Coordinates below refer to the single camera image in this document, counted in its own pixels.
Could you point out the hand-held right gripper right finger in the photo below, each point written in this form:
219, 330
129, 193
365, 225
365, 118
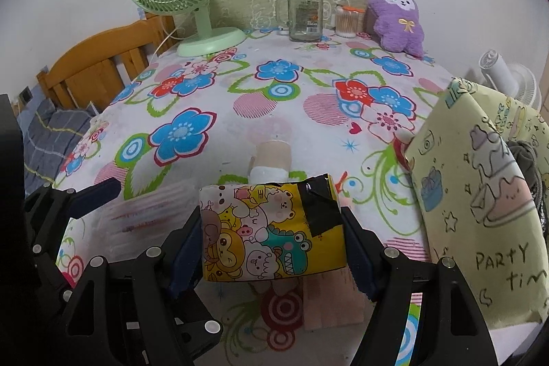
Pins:
360, 263

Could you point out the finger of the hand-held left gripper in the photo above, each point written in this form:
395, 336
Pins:
47, 259
98, 194

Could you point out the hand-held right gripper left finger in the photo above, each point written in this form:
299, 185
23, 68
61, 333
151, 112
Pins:
188, 259

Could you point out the cartoon printed packet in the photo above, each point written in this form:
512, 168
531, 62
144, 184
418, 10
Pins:
257, 237

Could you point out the yellow printed fabric box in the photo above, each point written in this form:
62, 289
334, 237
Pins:
472, 198

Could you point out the grey cloth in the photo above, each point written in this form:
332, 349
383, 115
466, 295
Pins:
525, 158

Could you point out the pink cloth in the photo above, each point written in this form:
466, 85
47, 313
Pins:
330, 301

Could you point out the beige and white sock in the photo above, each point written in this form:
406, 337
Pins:
272, 156

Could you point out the floral tablecloth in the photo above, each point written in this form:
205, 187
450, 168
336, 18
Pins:
300, 100

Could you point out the cotton swab jar orange lid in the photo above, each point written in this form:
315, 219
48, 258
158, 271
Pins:
348, 25

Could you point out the white standing fan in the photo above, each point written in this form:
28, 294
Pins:
510, 74

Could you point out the purple plush bunny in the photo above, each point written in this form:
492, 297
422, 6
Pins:
399, 23

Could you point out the glass jar mug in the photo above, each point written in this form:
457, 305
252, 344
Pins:
304, 18

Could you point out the wall socket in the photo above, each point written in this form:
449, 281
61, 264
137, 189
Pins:
25, 95

